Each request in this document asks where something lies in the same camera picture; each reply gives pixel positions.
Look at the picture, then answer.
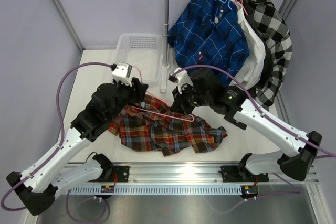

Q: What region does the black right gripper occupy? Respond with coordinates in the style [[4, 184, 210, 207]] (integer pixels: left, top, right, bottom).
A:
[[171, 82, 212, 116]]

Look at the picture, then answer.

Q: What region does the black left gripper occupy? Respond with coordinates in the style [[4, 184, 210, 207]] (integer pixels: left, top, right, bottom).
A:
[[107, 78, 148, 122]]

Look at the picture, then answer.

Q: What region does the pink wire hanger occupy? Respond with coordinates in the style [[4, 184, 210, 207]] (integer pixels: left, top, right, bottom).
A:
[[130, 65, 195, 123]]

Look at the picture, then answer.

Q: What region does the red plaid shirt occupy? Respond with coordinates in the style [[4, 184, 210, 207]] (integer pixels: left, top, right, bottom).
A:
[[108, 94, 227, 157]]

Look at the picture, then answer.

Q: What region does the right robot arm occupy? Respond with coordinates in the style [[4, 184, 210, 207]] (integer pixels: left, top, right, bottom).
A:
[[169, 67, 322, 181]]

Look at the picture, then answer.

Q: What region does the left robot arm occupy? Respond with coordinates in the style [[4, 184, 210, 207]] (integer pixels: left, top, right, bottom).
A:
[[6, 78, 149, 216]]

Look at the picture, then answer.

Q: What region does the blue plaid shirt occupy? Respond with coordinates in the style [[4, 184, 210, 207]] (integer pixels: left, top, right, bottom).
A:
[[168, 0, 249, 86]]

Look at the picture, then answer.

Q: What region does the black white checked shirt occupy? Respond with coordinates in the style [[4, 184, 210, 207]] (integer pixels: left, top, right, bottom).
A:
[[244, 0, 292, 109]]

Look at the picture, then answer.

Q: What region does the white plastic basket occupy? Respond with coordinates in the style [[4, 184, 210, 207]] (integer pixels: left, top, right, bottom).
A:
[[115, 33, 163, 87]]

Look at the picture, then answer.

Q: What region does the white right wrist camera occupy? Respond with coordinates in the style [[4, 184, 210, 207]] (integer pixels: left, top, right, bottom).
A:
[[168, 68, 193, 94]]

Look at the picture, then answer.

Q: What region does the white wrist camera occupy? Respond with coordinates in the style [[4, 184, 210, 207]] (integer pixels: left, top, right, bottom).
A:
[[168, 68, 193, 94], [111, 62, 132, 86]]

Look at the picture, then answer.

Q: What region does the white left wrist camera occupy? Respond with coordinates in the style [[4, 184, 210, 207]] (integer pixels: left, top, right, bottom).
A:
[[111, 62, 132, 86]]

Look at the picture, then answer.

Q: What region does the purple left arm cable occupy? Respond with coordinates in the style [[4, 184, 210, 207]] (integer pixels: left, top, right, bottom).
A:
[[0, 62, 115, 211]]

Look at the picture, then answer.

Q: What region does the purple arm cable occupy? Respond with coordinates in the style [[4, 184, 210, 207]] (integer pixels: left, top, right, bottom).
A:
[[0, 62, 115, 211], [173, 64, 336, 156]]

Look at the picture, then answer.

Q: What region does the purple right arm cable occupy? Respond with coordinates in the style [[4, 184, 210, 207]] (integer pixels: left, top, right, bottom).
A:
[[173, 64, 336, 156]]

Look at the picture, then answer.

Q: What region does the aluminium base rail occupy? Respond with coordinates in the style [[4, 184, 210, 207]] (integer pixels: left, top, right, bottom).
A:
[[56, 161, 320, 196]]

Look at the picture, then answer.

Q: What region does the white slotted cable duct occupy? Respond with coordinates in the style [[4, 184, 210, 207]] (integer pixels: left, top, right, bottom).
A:
[[70, 184, 243, 196]]

